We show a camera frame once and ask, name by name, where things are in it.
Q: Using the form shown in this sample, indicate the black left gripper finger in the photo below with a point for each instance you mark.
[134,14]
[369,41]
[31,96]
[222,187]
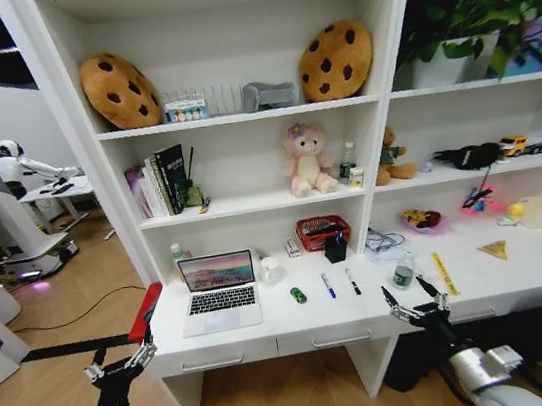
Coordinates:
[97,371]
[145,347]

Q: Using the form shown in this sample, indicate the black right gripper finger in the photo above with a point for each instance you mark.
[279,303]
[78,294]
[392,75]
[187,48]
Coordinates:
[399,306]
[436,297]

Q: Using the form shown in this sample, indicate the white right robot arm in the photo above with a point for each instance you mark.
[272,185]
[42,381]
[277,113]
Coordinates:
[503,385]

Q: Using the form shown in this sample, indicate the yellow ruler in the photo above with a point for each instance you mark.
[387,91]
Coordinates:
[445,273]

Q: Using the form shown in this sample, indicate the red box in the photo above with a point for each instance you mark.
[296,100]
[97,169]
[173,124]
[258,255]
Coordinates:
[144,314]

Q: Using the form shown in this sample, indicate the black floor strip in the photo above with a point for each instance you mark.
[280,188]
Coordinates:
[69,349]

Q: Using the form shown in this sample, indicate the clear water bottle green label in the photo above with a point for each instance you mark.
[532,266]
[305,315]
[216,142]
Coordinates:
[404,271]

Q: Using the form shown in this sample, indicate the black chair base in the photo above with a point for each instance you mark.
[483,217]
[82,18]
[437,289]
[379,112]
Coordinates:
[425,368]

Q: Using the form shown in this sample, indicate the black white marker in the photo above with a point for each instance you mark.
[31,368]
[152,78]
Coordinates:
[353,281]

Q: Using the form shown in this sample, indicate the white desk drawer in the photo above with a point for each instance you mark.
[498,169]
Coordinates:
[222,356]
[503,308]
[337,336]

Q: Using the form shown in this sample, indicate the blue white pen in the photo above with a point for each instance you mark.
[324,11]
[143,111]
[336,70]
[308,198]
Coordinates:
[328,286]

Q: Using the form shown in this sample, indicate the yellow triangular paper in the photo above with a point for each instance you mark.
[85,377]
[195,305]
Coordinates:
[496,250]

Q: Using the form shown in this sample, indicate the purple wrapped flower bouquet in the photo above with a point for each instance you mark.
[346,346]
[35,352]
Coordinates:
[425,220]

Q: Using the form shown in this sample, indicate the black pen holder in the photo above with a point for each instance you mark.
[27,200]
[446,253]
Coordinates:
[335,250]

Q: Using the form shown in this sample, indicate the silver laptop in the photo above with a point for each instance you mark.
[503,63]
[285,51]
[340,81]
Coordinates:
[220,291]

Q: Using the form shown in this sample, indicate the clear bottle with white cap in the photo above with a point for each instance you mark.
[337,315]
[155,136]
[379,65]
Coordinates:
[179,256]

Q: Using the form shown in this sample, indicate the green toy car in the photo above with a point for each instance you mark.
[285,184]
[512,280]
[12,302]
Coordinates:
[298,295]

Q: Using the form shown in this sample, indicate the red plastic basket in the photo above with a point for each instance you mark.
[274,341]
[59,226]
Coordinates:
[323,233]

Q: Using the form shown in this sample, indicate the pink plastic toy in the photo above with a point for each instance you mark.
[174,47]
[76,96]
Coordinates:
[477,198]

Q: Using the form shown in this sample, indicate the yellow rubber duck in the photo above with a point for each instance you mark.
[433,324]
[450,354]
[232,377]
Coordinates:
[514,212]

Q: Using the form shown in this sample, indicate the small white carton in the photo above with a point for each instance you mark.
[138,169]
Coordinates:
[291,248]

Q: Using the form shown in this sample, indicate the small lilac object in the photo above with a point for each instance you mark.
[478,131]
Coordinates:
[426,167]

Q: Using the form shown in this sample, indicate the small yellow white box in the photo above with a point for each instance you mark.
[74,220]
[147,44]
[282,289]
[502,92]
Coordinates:
[356,177]

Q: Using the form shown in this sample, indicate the black cap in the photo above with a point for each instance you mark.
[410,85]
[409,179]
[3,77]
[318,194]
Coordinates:
[469,156]

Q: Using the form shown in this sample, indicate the brown teddy bear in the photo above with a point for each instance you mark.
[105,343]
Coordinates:
[391,158]

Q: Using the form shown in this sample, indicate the purple cover book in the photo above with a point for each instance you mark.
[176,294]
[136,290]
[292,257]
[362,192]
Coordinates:
[137,194]

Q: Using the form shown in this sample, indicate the small brown trinket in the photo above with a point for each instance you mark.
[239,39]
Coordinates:
[205,205]

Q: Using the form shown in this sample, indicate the white paperback book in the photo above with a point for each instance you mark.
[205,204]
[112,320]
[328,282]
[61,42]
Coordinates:
[154,189]

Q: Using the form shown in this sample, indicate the green holder with black stick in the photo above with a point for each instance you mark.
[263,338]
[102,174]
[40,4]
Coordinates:
[193,194]

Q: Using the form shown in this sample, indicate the black hardcover book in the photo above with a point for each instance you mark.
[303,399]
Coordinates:
[172,179]

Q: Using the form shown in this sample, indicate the yellow toy truck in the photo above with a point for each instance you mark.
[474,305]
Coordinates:
[513,144]

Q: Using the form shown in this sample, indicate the pink plush rabbit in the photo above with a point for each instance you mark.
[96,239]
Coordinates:
[308,160]

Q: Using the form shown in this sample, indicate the white background table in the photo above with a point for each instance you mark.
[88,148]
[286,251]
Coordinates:
[60,192]

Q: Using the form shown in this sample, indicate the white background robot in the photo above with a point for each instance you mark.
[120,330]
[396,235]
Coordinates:
[17,208]

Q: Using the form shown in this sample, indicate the white toy vehicle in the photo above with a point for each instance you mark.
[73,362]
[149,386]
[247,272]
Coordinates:
[541,139]

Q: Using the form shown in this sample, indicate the white shelf desk unit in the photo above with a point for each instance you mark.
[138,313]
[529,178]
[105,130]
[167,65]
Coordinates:
[264,153]

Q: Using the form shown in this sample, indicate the colourful marker box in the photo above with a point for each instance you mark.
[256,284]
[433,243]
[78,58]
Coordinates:
[186,110]

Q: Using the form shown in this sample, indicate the grey fabric pouch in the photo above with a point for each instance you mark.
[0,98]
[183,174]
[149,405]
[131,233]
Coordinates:
[268,94]

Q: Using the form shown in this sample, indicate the brown cookie plush pillow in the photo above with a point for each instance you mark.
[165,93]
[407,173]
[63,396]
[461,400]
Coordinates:
[336,60]
[119,90]

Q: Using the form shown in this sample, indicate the purple blue picture board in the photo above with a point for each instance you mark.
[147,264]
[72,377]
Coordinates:
[534,45]

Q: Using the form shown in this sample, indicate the green plant in white pot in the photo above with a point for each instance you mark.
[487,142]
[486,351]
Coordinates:
[461,9]

